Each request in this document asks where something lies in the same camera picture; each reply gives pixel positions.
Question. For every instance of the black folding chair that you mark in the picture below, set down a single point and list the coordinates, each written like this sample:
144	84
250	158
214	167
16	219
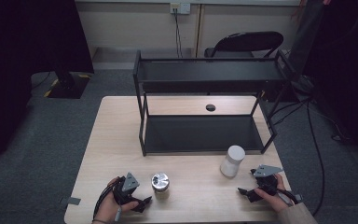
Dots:
248	42

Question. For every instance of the glass jar with silver lid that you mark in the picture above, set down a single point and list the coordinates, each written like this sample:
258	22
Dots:
160	182

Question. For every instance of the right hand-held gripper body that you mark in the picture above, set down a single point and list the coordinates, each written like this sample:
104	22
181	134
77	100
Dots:
266	182

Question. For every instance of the white wall socket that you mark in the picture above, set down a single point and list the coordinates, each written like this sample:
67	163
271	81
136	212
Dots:
180	8

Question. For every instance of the white cylindrical container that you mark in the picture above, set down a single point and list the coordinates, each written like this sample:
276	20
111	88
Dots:
232	161

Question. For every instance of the person's right hand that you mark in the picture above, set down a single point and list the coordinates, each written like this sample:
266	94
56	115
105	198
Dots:
276	200

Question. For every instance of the black curtain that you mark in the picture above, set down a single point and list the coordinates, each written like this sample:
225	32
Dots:
18	62
345	62

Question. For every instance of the grey tape strip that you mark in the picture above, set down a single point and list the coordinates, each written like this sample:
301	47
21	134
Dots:
299	198
71	201

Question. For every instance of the black stand base, yellow tape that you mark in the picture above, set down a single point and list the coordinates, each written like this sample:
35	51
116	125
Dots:
71	87

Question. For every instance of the black metal shelf rack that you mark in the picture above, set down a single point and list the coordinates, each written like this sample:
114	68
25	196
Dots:
199	133

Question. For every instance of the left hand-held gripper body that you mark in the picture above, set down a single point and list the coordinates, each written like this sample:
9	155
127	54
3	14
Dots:
127	186

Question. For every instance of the person's left hand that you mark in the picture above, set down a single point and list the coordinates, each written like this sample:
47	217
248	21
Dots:
108	207

